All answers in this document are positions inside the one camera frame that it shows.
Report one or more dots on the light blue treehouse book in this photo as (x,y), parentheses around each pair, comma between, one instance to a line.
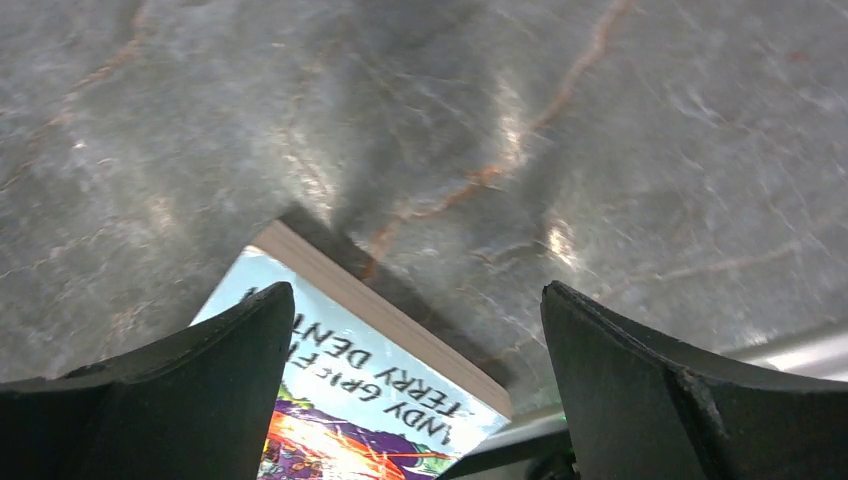
(367,393)

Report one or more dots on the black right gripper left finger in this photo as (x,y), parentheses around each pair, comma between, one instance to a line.
(194,405)

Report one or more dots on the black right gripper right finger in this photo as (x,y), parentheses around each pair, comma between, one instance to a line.
(640,404)

